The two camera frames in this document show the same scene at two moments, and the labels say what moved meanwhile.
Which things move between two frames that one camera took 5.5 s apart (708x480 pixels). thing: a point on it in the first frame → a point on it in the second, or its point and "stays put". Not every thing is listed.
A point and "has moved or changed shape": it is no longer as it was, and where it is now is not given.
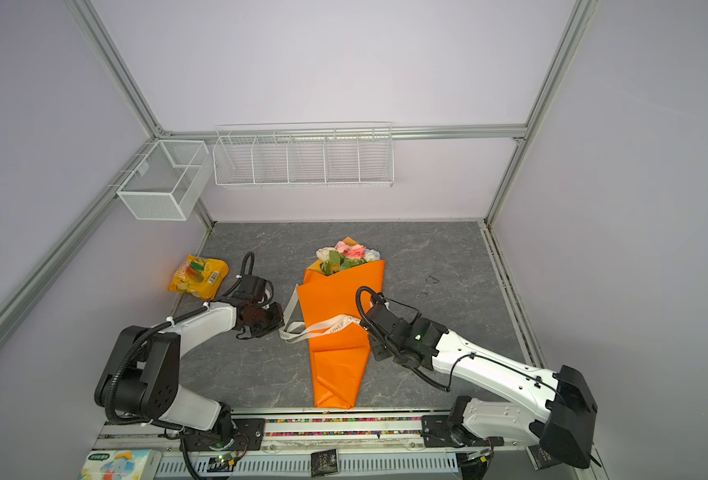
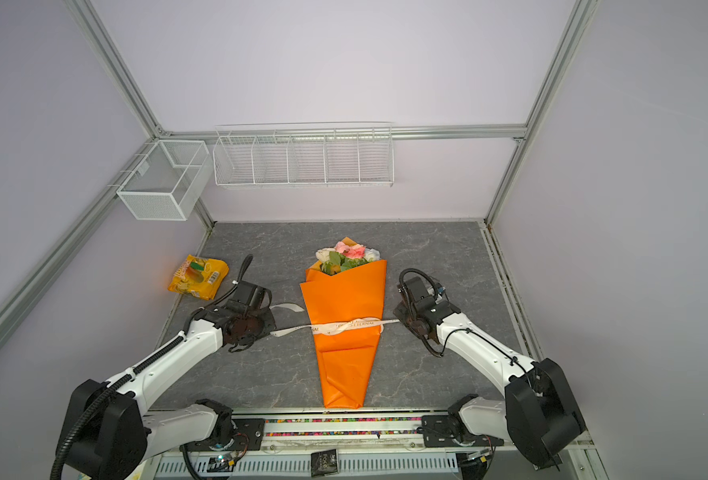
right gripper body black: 379,352 → 407,317
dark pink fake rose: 354,253 stays put
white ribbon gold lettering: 326,327 has moved or changed shape
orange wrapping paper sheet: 338,359 stays put
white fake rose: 371,255 stays put
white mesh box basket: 169,182 stays put
